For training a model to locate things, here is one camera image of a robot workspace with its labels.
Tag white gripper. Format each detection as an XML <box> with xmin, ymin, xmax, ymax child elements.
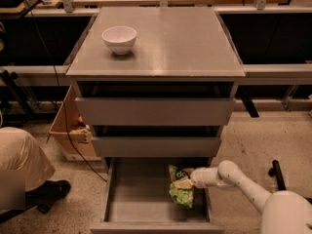
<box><xmin>174</xmin><ymin>167</ymin><xmax>220</xmax><ymax>189</ymax></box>

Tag green rice chip bag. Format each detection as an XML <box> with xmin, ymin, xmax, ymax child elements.
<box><xmin>169</xmin><ymin>165</ymin><xmax>194</xmax><ymax>209</ymax></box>

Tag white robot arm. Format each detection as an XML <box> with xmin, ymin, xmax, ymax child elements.
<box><xmin>169</xmin><ymin>160</ymin><xmax>312</xmax><ymax>234</ymax></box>

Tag grey bottom drawer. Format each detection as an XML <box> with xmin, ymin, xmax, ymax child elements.
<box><xmin>90</xmin><ymin>158</ymin><xmax>224</xmax><ymax>234</ymax></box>

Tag grey drawer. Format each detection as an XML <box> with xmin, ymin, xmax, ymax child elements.
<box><xmin>92</xmin><ymin>136</ymin><xmax>221</xmax><ymax>157</ymax></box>
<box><xmin>75</xmin><ymin>97</ymin><xmax>235</xmax><ymax>126</ymax></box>
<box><xmin>90</xmin><ymin>158</ymin><xmax>224</xmax><ymax>234</ymax></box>

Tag grey middle drawer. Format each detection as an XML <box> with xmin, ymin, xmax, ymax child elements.
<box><xmin>92</xmin><ymin>136</ymin><xmax>221</xmax><ymax>157</ymax></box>

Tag grey drawer cabinet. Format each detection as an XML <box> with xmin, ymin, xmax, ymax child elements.
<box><xmin>65</xmin><ymin>6</ymin><xmax>247</xmax><ymax>234</ymax></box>

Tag grey top drawer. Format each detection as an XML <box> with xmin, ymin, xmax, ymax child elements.
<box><xmin>75</xmin><ymin>97</ymin><xmax>235</xmax><ymax>126</ymax></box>

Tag black metal stand leg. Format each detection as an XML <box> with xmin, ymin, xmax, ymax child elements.
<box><xmin>268</xmin><ymin>160</ymin><xmax>286</xmax><ymax>190</ymax></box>

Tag cardboard box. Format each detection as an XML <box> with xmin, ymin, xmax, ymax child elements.
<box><xmin>49</xmin><ymin>87</ymin><xmax>98</xmax><ymax>161</ymax></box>

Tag black shoe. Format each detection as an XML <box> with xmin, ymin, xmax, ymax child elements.
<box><xmin>25</xmin><ymin>180</ymin><xmax>71</xmax><ymax>214</ymax></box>

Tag white ceramic bowl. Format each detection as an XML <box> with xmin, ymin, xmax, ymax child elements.
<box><xmin>101</xmin><ymin>26</ymin><xmax>137</xmax><ymax>55</ymax></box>

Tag person leg beige trousers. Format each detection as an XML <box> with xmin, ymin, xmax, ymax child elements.
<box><xmin>0</xmin><ymin>127</ymin><xmax>56</xmax><ymax>192</ymax></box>

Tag black floor cable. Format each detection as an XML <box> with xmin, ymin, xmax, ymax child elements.
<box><xmin>14</xmin><ymin>0</ymin><xmax>108</xmax><ymax>182</ymax></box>

